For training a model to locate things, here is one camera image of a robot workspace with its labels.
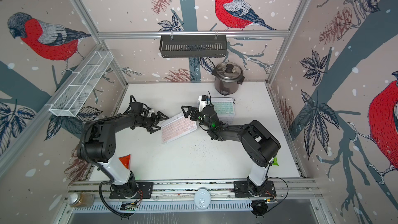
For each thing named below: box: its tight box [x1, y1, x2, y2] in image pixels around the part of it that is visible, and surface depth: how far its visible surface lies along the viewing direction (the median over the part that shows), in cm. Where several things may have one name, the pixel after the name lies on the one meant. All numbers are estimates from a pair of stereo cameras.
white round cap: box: [193, 188, 211, 210], surface depth 68 cm
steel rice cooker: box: [211, 61, 246, 96], surface depth 106 cm
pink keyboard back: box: [160, 112, 198, 145], surface depth 92 cm
